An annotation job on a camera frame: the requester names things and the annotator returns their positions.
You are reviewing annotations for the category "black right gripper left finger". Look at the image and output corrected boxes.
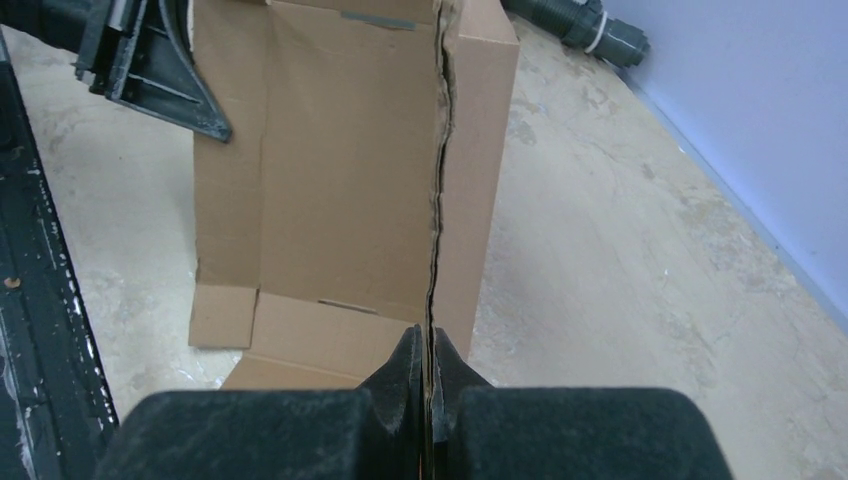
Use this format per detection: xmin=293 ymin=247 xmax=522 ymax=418
xmin=94 ymin=326 xmax=423 ymax=479

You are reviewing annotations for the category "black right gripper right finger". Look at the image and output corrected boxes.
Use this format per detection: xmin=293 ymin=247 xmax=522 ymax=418
xmin=431 ymin=328 xmax=733 ymax=479

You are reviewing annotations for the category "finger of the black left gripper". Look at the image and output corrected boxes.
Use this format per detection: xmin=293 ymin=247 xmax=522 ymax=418
xmin=75 ymin=0 xmax=232 ymax=143

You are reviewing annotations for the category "brown cardboard box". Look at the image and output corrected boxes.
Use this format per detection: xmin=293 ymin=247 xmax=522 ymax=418
xmin=189 ymin=1 xmax=519 ymax=390

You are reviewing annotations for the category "dark grey corrugated pipe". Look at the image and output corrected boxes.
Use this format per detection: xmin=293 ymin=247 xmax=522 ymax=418
xmin=501 ymin=0 xmax=650 ymax=68

